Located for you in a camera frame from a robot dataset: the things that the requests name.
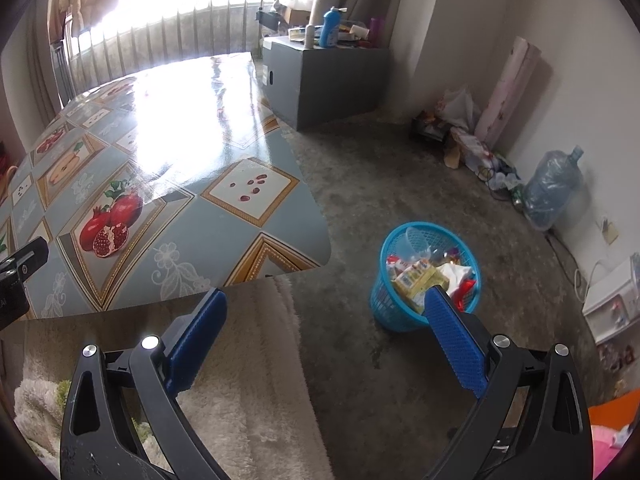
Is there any white power cable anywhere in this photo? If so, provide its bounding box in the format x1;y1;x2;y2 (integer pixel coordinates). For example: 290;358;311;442
572;257;608;303

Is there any white drawer unit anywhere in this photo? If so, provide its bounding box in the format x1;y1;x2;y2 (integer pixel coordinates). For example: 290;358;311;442
582;252;640;346

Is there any grey cabinet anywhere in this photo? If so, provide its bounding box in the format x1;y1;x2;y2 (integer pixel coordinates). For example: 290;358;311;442
262;35;393;132

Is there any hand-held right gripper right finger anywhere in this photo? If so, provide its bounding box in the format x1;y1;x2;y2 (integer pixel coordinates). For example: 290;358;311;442
424;285;596;480

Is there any blue plastic basket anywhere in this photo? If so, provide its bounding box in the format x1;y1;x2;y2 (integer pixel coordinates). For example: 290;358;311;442
370;221;482;332

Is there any white plastic bag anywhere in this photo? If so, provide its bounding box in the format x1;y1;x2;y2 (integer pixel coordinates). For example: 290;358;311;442
434;85;482;131

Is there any grey balcony railing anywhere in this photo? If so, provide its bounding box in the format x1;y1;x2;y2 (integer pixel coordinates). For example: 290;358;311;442
50;0;266;101

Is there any clear plastic cup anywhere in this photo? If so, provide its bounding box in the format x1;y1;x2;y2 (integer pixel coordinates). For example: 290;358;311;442
397;226;433;261

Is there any pile of bags and wrappers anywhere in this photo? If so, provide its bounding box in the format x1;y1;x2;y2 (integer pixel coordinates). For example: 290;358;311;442
410;110;526;206

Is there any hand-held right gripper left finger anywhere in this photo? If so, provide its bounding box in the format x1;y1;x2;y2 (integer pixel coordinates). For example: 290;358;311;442
59;287;236;480

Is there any blue detergent bottle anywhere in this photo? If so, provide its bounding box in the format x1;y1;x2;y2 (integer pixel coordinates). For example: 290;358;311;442
320;6;347;50

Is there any cream fuzzy blanket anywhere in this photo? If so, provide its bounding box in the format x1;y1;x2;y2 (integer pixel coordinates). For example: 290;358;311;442
0;275;336;480

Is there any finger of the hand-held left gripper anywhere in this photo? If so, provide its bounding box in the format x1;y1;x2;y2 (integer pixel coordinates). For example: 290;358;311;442
0;236;51;291

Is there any orange cloth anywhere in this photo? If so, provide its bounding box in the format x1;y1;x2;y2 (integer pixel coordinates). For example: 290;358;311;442
587;390;640;480

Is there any white wall socket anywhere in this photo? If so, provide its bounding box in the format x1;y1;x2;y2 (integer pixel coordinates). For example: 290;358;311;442
600;217;621;247

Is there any fruit print tablecloth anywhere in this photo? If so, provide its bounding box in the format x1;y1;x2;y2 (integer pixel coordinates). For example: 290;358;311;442
0;51;333;321

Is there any large clear water jug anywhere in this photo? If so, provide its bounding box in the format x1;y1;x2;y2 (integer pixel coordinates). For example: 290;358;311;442
522;145;585;231

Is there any pink paper roll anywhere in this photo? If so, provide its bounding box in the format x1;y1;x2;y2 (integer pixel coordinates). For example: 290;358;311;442
474;36;542;151

